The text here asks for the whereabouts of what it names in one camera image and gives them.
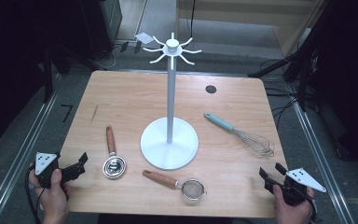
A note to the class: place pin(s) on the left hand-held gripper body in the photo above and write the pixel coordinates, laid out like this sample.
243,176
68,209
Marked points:
45,163

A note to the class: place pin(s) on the aluminium floor rail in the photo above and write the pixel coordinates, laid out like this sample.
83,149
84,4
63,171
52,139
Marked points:
18,161
320,161

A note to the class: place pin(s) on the black cabinet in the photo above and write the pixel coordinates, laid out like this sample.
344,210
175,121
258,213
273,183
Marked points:
102,28

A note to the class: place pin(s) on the person's left hand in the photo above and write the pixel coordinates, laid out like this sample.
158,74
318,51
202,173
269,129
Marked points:
54,202

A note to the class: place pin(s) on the person's right hand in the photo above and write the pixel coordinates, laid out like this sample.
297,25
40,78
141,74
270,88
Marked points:
292,214

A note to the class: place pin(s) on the black metal stand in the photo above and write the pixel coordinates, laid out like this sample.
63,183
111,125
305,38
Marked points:
273,67

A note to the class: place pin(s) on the white utensil stand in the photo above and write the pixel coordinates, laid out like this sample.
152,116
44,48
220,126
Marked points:
169,93

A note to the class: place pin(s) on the dark round table grommet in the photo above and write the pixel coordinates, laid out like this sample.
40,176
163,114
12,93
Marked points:
210,89

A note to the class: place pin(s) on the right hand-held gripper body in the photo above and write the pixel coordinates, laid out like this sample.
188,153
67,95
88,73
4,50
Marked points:
298,182

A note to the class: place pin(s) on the white paper sheet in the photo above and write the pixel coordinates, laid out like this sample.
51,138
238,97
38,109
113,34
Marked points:
144,38

